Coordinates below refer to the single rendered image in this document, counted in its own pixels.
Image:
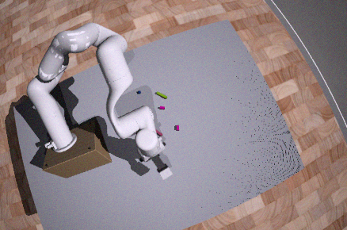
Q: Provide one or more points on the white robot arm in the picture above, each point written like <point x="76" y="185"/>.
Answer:
<point x="118" y="77"/>

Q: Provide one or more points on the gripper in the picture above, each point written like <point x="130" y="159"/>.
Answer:
<point x="145" y="158"/>

